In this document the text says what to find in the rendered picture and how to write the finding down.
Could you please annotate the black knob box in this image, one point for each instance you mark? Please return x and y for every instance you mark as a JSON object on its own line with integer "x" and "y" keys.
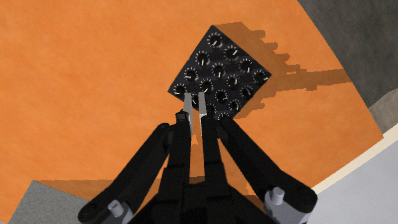
{"x": 204, "y": 69}

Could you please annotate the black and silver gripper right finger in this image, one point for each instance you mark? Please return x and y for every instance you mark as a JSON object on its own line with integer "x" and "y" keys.
{"x": 285, "y": 199}

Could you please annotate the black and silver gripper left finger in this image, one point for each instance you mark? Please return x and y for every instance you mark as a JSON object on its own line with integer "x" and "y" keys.
{"x": 118, "y": 203}

